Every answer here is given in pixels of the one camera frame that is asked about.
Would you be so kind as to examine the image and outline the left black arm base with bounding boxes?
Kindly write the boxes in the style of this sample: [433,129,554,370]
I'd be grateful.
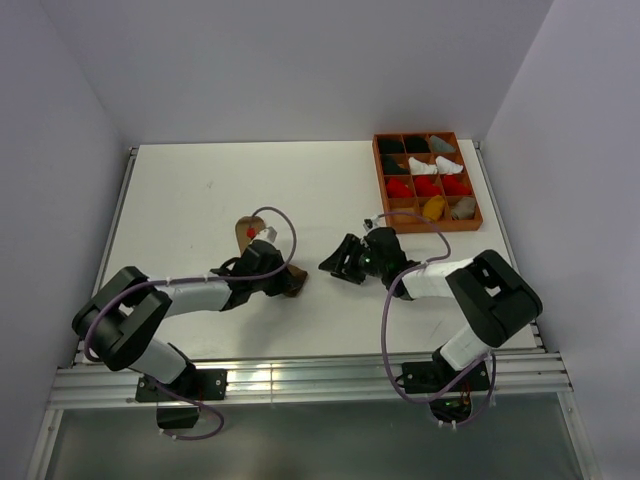
[134,367,228,441]

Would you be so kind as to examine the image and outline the red rolled sock left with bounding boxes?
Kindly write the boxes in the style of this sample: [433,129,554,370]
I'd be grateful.
[386,177,414,199]

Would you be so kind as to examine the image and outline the aluminium frame rail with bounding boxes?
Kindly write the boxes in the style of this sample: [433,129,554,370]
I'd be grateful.
[47,351,573,410]

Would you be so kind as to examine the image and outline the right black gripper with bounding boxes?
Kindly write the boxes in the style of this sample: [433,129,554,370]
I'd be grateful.
[318,233,388,285]

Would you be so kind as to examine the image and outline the red rolled sock right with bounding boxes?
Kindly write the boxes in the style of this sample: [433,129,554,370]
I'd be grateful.
[441,175,472,196]

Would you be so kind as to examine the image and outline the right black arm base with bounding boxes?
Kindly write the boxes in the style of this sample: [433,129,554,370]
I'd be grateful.
[395,361,490,423]

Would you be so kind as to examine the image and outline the red rolled sock middle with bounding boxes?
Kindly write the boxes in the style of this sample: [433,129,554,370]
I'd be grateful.
[413,176,442,197]

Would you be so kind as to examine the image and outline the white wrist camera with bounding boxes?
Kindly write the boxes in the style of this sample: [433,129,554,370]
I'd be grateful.
[246,226,277,244]
[363,216,380,232]

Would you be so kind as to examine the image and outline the black rolled sock middle-left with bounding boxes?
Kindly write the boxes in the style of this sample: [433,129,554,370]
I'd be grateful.
[381,155,410,175]

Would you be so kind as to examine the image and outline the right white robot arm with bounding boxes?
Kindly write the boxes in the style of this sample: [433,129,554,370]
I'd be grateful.
[319,227,543,390]

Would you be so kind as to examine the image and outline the white rolled sock right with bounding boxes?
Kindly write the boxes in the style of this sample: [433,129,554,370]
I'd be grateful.
[435,156,464,175]

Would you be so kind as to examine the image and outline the tan sock with red cuff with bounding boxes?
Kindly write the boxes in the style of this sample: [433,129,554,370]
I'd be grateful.
[451,197,477,221]

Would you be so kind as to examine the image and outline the black rolled sock back-left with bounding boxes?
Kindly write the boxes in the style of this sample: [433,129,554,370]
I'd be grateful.
[377,137,405,155]

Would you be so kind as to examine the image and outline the grey rolled sock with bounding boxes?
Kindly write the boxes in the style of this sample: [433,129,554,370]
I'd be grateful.
[430,135,456,153]

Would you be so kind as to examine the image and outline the white rolled sock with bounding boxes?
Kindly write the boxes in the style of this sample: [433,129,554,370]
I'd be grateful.
[408,157,439,176]
[435,156,464,175]

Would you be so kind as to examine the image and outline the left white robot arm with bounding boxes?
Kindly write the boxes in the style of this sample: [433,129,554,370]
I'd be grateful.
[72,240,306,399]

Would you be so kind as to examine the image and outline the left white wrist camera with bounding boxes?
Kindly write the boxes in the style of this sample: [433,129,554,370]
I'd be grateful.
[246,226,277,244]

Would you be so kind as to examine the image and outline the orange compartment organizer box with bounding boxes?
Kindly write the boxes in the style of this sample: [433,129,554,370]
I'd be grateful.
[372,131,484,233]

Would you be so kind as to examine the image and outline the red rolled sock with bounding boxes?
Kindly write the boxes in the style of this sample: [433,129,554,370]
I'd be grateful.
[386,177,414,199]
[413,176,442,197]
[441,175,472,196]

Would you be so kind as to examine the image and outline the black rolled sock back-middle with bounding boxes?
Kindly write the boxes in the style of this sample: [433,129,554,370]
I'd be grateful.
[403,136,431,153]

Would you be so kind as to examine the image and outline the brown sock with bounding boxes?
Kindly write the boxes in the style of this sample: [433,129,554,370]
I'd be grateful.
[235,216,308,298]

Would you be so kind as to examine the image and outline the white rolled sock middle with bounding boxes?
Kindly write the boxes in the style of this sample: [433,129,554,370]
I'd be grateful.
[408,157,439,176]

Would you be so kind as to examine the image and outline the mustard yellow striped sock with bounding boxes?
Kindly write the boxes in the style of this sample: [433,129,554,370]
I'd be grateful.
[422,195,446,222]

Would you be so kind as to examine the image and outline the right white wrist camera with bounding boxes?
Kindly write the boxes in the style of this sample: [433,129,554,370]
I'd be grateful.
[363,216,380,232]

